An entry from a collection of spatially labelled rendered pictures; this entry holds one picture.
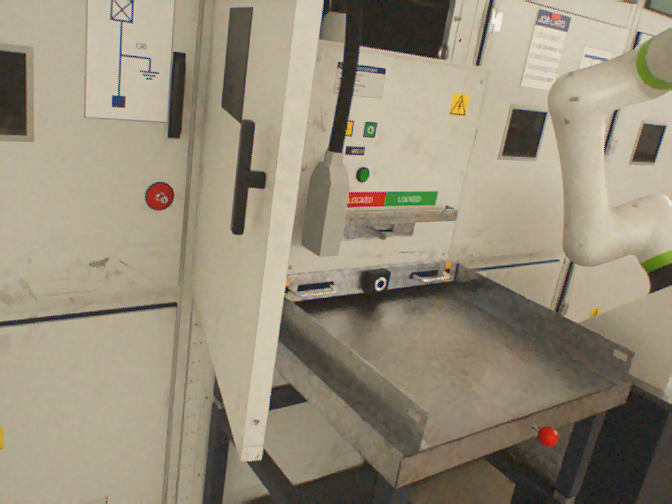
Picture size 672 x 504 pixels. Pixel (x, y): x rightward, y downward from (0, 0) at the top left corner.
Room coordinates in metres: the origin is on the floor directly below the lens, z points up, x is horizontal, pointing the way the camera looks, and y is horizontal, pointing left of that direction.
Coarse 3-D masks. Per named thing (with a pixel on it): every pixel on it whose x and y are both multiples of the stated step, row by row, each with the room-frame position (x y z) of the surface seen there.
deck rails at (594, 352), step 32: (448, 288) 1.46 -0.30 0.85; (480, 288) 1.41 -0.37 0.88; (288, 320) 1.07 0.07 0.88; (512, 320) 1.32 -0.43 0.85; (544, 320) 1.26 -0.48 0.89; (320, 352) 0.98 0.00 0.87; (352, 352) 0.91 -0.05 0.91; (576, 352) 1.19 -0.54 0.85; (608, 352) 1.14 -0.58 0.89; (352, 384) 0.90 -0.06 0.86; (384, 384) 0.84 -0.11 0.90; (384, 416) 0.83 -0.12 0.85; (416, 448) 0.77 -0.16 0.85
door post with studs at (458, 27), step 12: (456, 0) 1.64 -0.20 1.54; (468, 0) 1.66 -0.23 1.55; (456, 12) 1.65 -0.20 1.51; (468, 12) 1.67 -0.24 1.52; (456, 24) 1.65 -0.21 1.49; (468, 24) 1.67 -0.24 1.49; (444, 36) 1.69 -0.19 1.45; (456, 36) 1.65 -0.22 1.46; (468, 36) 1.68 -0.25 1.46; (444, 48) 1.68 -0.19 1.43; (456, 48) 1.66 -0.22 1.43; (456, 60) 1.66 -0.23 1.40
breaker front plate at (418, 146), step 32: (320, 64) 1.20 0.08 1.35; (384, 64) 1.29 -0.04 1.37; (416, 64) 1.34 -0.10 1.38; (448, 64) 1.39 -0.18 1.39; (320, 96) 1.20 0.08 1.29; (352, 96) 1.25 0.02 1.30; (384, 96) 1.30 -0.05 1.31; (416, 96) 1.35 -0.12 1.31; (448, 96) 1.41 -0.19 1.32; (480, 96) 1.47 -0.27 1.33; (320, 128) 1.21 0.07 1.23; (384, 128) 1.31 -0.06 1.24; (416, 128) 1.36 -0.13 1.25; (448, 128) 1.42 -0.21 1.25; (320, 160) 1.21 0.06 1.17; (352, 160) 1.26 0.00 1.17; (384, 160) 1.31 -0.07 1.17; (416, 160) 1.37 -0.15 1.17; (448, 160) 1.43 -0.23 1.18; (448, 192) 1.45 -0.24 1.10; (384, 224) 1.33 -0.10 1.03; (416, 224) 1.40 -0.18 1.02; (448, 224) 1.46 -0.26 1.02; (352, 256) 1.29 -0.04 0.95; (384, 256) 1.35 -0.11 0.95; (416, 256) 1.41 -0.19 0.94
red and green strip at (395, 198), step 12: (360, 192) 1.28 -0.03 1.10; (372, 192) 1.30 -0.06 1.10; (384, 192) 1.32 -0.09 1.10; (396, 192) 1.35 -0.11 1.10; (408, 192) 1.37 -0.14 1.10; (420, 192) 1.39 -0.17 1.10; (432, 192) 1.41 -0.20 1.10; (348, 204) 1.27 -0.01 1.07; (360, 204) 1.29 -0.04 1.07; (372, 204) 1.31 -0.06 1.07; (384, 204) 1.33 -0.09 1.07; (396, 204) 1.35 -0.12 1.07; (408, 204) 1.37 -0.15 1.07; (420, 204) 1.39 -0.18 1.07; (432, 204) 1.42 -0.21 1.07
